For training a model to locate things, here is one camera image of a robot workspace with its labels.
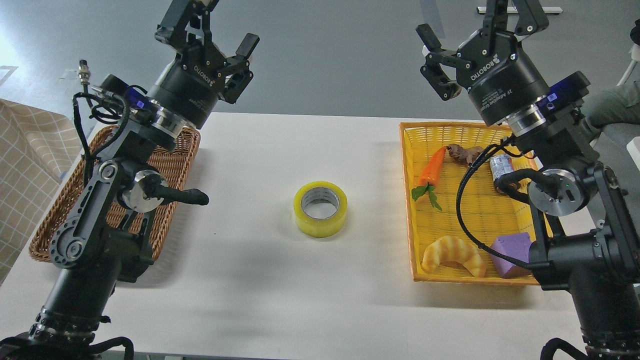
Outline brown toy animal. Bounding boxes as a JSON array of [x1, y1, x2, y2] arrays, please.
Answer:
[[445, 143, 485, 168]]

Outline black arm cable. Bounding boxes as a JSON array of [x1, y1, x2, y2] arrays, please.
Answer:
[[72, 85, 131, 186], [455, 135, 533, 271]]

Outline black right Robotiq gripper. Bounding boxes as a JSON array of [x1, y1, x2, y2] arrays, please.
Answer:
[[415, 0, 550, 126]]

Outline brown wicker basket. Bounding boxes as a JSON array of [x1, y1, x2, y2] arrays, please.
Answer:
[[28, 127, 201, 263]]

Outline white stand base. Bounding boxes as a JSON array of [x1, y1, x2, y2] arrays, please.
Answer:
[[476, 0, 564, 15]]

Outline yellow tape roll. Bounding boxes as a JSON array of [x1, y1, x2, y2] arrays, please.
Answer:
[[292, 180, 348, 239]]

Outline purple foam block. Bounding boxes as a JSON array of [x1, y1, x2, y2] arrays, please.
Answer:
[[490, 232, 531, 280]]

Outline seated person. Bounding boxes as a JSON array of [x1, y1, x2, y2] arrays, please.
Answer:
[[582, 20, 640, 146]]

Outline beige checkered cloth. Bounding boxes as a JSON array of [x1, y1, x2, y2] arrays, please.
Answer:
[[0, 99, 81, 281]]

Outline small blue can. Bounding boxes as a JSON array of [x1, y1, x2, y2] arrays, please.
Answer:
[[489, 153, 515, 182]]

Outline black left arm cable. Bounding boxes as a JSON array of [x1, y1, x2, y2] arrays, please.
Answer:
[[72, 85, 131, 186]]

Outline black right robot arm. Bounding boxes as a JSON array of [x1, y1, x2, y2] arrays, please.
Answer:
[[416, 0, 640, 360]]

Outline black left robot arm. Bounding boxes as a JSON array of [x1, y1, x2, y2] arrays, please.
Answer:
[[1, 0, 259, 360]]

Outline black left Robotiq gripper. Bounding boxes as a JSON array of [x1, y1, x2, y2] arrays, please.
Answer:
[[150, 0, 260, 129]]

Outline orange toy carrot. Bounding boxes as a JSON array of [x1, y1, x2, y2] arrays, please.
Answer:
[[410, 146, 447, 211]]

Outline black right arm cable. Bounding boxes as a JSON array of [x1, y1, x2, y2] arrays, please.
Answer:
[[455, 135, 533, 271]]

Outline yellow plastic basket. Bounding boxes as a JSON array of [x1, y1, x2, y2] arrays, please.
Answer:
[[398, 121, 538, 286]]

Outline toy croissant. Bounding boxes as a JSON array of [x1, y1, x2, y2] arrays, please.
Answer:
[[420, 235, 487, 278]]

